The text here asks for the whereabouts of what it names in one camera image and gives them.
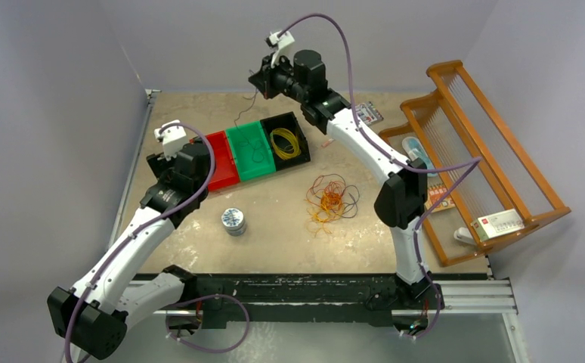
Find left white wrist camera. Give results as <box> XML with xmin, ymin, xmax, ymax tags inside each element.
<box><xmin>153</xmin><ymin>119</ymin><xmax>187</xmax><ymax>161</ymax></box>

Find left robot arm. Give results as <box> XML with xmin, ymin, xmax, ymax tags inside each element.
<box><xmin>46</xmin><ymin>140</ymin><xmax>216</xmax><ymax>362</ymax></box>

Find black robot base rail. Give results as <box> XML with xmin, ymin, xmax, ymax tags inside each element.
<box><xmin>175</xmin><ymin>273</ymin><xmax>444</xmax><ymax>333</ymax></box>

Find white plastic object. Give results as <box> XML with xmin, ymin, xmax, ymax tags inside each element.
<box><xmin>453</xmin><ymin>227</ymin><xmax>476</xmax><ymax>246</ymax></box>

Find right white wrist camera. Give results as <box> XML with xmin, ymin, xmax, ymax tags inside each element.
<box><xmin>265</xmin><ymin>30</ymin><xmax>295</xmax><ymax>68</ymax></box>

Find loose white marker pen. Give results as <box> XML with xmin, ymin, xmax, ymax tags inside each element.
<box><xmin>321</xmin><ymin>139</ymin><xmax>333</xmax><ymax>148</ymax></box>

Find green plastic bin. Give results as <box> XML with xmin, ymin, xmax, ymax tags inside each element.
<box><xmin>225</xmin><ymin>121</ymin><xmax>277</xmax><ymax>182</ymax></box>

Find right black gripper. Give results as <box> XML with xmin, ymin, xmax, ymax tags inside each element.
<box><xmin>249</xmin><ymin>52</ymin><xmax>308</xmax><ymax>104</ymax></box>

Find blue white plastic packet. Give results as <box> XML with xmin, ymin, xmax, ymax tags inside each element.
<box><xmin>401</xmin><ymin>136</ymin><xmax>435</xmax><ymax>169</ymax></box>

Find yellow coiled cable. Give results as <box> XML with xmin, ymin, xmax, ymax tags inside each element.
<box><xmin>269</xmin><ymin>127</ymin><xmax>302</xmax><ymax>161</ymax></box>

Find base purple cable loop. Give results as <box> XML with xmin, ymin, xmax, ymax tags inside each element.
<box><xmin>164</xmin><ymin>291</ymin><xmax>252</xmax><ymax>354</ymax></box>

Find black plastic bin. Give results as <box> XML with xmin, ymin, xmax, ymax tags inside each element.
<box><xmin>260</xmin><ymin>112</ymin><xmax>311</xmax><ymax>171</ymax></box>

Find red plastic bin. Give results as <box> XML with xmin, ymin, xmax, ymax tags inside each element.
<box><xmin>206</xmin><ymin>131</ymin><xmax>240</xmax><ymax>191</ymax></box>

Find white red cardboard box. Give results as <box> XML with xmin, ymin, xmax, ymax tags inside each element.
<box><xmin>471</xmin><ymin>209</ymin><xmax>524</xmax><ymax>242</ymax></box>

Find marker pen pack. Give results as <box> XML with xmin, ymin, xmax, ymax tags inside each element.
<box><xmin>355</xmin><ymin>101</ymin><xmax>384</xmax><ymax>126</ymax></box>

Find round blue white tin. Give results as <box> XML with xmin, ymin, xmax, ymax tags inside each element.
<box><xmin>221</xmin><ymin>207</ymin><xmax>247</xmax><ymax>237</ymax></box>

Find wooden rack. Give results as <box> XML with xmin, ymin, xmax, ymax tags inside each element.
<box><xmin>379</xmin><ymin>60</ymin><xmax>571</xmax><ymax>267</ymax></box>

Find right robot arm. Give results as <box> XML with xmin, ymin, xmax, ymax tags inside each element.
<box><xmin>249</xmin><ymin>50</ymin><xmax>431</xmax><ymax>308</ymax></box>

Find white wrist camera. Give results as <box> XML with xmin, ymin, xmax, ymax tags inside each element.
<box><xmin>265</xmin><ymin>30</ymin><xmax>295</xmax><ymax>68</ymax></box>
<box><xmin>153</xmin><ymin>119</ymin><xmax>187</xmax><ymax>161</ymax></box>

